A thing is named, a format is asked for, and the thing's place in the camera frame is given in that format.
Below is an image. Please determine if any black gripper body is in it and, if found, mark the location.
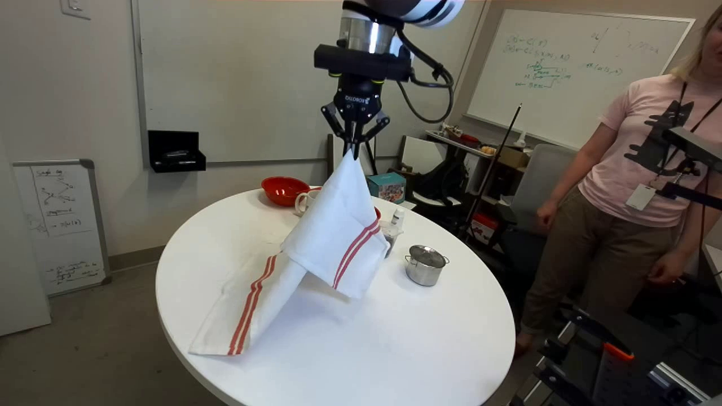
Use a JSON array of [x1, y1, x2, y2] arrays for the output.
[[334, 77, 383, 116]]

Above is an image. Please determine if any white towel with red stripes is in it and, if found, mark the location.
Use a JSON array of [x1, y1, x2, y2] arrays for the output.
[[187, 152, 394, 359]]

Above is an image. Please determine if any teal box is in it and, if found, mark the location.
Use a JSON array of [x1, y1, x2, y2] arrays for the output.
[[366, 169, 409, 205]]

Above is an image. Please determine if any dark cluttered shelf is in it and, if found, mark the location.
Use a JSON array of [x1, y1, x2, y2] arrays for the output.
[[394, 128, 533, 249]]

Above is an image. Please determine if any empty red bowl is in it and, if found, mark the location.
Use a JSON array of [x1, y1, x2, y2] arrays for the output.
[[260, 174, 312, 210]]

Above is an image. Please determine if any white mug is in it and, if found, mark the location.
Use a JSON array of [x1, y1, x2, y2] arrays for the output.
[[292, 186, 319, 219]]

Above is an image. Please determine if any glass shaker bottle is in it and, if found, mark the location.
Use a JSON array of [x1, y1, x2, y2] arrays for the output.
[[382, 207, 404, 262]]

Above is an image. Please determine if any thin black stand pole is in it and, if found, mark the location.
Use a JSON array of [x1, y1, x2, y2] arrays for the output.
[[460, 104, 525, 228]]

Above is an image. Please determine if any small metal pot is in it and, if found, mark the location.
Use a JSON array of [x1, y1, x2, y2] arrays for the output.
[[404, 243, 449, 289]]

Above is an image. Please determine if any black eraser box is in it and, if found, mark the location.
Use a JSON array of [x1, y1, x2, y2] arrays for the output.
[[147, 128, 207, 176]]

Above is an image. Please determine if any grey office chair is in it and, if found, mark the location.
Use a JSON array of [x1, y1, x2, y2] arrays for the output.
[[499, 141, 583, 301]]

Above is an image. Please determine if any whiteboard with green writing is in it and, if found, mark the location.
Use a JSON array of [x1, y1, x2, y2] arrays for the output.
[[465, 7, 697, 152]]

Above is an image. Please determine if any person in pink shirt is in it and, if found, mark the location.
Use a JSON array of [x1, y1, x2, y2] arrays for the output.
[[516, 1, 722, 357]]

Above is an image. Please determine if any white id badge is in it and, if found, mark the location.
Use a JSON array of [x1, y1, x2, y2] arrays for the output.
[[624, 181, 658, 211]]

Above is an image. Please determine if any small leaning whiteboard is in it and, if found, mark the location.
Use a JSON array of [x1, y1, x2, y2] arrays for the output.
[[11, 155, 108, 298]]

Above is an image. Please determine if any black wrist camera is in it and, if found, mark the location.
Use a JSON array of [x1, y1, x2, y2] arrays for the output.
[[312, 42, 415, 83]]

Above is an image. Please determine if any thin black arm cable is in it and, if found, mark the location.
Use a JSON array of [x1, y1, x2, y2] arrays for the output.
[[393, 25, 457, 125]]

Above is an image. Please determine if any large white wall whiteboard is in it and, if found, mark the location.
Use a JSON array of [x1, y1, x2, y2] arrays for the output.
[[129, 0, 483, 169]]

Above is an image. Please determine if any black camera mount rig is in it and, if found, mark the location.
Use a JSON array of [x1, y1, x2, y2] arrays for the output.
[[620, 97, 722, 211]]

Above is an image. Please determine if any aluminium extrusion rail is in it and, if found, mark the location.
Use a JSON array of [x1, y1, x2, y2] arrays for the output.
[[647, 359, 716, 406]]

